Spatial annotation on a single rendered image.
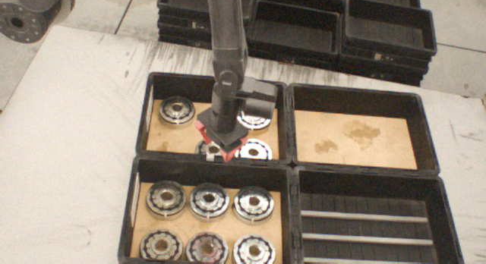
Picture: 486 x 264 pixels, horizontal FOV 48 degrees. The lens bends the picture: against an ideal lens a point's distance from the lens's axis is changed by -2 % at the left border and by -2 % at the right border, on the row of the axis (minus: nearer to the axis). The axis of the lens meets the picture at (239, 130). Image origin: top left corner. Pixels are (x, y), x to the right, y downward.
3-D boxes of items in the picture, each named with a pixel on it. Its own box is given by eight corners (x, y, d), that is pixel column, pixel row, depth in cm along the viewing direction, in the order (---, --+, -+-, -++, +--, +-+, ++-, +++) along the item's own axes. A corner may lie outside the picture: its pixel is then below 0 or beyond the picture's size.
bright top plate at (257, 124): (234, 127, 158) (234, 125, 158) (238, 101, 165) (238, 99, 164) (269, 131, 158) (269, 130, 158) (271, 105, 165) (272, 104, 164)
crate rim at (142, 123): (134, 158, 141) (134, 153, 139) (149, 77, 161) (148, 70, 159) (290, 170, 144) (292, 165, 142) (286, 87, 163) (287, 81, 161)
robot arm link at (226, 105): (216, 73, 112) (211, 93, 108) (250, 80, 112) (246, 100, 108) (213, 96, 117) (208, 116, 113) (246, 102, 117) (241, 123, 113)
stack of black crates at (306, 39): (239, 93, 266) (247, 39, 240) (247, 52, 286) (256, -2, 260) (322, 108, 265) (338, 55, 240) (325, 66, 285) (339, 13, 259)
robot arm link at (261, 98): (227, 45, 110) (220, 69, 104) (284, 56, 110) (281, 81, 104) (219, 92, 118) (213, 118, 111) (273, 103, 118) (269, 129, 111)
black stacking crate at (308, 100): (285, 190, 151) (292, 165, 142) (282, 110, 170) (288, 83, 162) (425, 199, 154) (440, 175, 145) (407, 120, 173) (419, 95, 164)
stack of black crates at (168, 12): (156, 80, 267) (155, 4, 233) (171, 39, 286) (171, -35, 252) (238, 94, 266) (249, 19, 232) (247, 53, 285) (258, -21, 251)
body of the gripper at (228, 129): (217, 108, 124) (220, 84, 118) (248, 136, 120) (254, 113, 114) (194, 121, 121) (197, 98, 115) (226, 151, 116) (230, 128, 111)
